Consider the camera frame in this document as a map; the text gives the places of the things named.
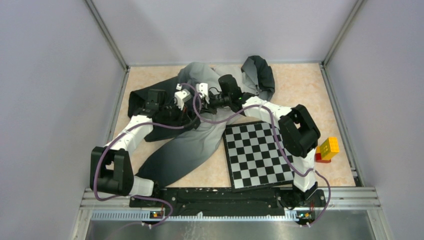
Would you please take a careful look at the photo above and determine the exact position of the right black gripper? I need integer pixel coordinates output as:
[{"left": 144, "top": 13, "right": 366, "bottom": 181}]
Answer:
[{"left": 195, "top": 92, "right": 231, "bottom": 116}]

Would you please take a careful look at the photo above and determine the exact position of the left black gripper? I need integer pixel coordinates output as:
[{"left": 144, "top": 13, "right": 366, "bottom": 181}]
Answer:
[{"left": 159, "top": 99, "right": 192, "bottom": 128}]

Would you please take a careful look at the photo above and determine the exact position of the grey gradient zip jacket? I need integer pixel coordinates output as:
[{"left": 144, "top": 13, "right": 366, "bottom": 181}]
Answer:
[{"left": 127, "top": 55, "right": 275, "bottom": 188}]

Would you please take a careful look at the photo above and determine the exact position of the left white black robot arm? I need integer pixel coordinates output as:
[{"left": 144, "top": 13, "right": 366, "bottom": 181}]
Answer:
[{"left": 90, "top": 89, "right": 192, "bottom": 207}]

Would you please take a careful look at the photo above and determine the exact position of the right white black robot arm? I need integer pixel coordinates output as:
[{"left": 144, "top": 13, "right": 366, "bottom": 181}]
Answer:
[{"left": 202, "top": 74, "right": 321, "bottom": 206}]

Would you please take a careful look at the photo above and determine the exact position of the black white checkerboard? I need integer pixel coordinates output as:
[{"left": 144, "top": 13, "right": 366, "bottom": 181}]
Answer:
[{"left": 222, "top": 121, "right": 294, "bottom": 193}]

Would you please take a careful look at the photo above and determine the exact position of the red toy brick block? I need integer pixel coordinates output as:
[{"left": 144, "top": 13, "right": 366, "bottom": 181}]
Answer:
[{"left": 315, "top": 153, "right": 332, "bottom": 164}]

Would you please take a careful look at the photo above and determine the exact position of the yellow toy brick block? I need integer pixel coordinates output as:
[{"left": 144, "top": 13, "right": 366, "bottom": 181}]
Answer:
[{"left": 320, "top": 136, "right": 340, "bottom": 160}]

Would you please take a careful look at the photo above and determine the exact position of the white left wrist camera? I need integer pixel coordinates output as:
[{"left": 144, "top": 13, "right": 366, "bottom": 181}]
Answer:
[{"left": 174, "top": 84, "right": 192, "bottom": 111}]

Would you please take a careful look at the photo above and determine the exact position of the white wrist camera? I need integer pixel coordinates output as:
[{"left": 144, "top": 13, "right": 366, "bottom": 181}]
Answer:
[
  {"left": 174, "top": 84, "right": 192, "bottom": 111},
  {"left": 195, "top": 83, "right": 210, "bottom": 104}
]

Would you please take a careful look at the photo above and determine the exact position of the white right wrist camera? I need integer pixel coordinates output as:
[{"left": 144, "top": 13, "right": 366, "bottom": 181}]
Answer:
[{"left": 195, "top": 83, "right": 210, "bottom": 104}]

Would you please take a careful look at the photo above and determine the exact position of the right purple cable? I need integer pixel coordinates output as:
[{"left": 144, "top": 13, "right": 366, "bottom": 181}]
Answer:
[{"left": 192, "top": 94, "right": 332, "bottom": 228}]

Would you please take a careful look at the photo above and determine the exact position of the purple cable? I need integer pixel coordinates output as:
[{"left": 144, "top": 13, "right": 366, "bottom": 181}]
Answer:
[
  {"left": 93, "top": 82, "right": 201, "bottom": 229},
  {"left": 192, "top": 94, "right": 332, "bottom": 228}
]

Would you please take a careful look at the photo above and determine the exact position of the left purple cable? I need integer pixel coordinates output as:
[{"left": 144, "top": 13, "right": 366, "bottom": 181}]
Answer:
[{"left": 93, "top": 82, "right": 201, "bottom": 229}]

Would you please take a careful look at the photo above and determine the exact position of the aluminium frame rail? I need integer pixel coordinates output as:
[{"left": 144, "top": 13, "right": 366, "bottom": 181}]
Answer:
[{"left": 80, "top": 187, "right": 381, "bottom": 223}]

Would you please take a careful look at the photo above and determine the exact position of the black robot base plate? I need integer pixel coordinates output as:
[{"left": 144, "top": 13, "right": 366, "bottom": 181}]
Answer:
[{"left": 129, "top": 187, "right": 326, "bottom": 217}]

